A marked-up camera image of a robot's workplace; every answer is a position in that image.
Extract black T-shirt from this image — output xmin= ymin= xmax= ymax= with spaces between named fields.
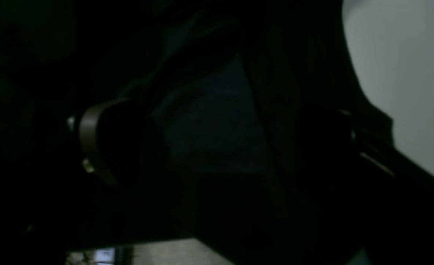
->
xmin=0 ymin=0 xmax=392 ymax=265

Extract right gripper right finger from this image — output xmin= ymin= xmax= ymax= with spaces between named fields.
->
xmin=336 ymin=111 xmax=434 ymax=265

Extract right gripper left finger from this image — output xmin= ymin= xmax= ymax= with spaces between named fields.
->
xmin=66 ymin=98 xmax=129 ymax=186

